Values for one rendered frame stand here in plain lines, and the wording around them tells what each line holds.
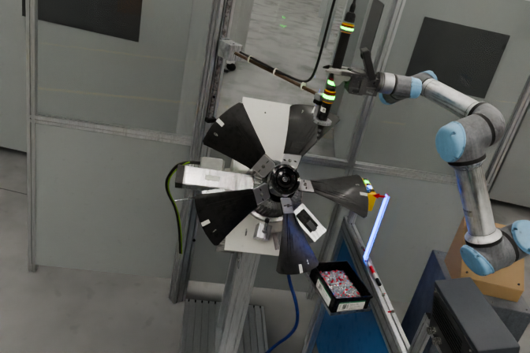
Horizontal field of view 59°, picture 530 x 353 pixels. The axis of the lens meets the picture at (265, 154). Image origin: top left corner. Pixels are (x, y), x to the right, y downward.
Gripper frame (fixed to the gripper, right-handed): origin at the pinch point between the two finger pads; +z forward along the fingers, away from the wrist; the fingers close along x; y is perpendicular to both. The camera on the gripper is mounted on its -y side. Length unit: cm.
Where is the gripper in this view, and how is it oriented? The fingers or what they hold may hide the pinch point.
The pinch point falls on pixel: (328, 67)
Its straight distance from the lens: 170.2
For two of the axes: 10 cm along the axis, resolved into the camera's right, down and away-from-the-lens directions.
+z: -9.8, -1.4, -1.6
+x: -0.8, -4.3, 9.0
